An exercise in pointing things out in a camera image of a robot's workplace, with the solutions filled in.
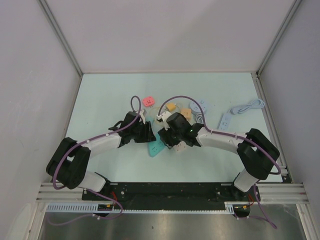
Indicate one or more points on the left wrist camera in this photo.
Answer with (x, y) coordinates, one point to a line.
(142, 113)

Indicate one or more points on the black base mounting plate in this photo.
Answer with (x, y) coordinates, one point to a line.
(176, 196)

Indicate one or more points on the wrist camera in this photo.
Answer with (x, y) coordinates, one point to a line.
(162, 117)
(142, 113)

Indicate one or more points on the pink square plug adapter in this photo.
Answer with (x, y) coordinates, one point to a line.
(148, 101)

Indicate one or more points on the white square plug adapter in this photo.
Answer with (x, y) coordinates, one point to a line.
(180, 147)

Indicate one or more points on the light blue rectangular power strip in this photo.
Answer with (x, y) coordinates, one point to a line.
(238, 110)

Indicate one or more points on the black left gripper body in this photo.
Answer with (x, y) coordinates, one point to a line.
(136, 133)

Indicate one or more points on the beige cube socket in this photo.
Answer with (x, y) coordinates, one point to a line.
(187, 113)

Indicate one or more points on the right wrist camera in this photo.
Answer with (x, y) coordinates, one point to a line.
(162, 117)

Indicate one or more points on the teal triangular power strip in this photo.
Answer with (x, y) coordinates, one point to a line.
(154, 147)

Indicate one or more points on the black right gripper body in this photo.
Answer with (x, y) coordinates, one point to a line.
(174, 137)

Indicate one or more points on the round light blue power strip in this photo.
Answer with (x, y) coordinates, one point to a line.
(198, 110)

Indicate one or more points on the yellow USB charger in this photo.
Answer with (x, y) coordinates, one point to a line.
(170, 106)

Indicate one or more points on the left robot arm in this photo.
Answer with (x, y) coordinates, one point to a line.
(69, 163)

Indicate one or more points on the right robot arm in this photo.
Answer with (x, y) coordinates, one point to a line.
(257, 154)

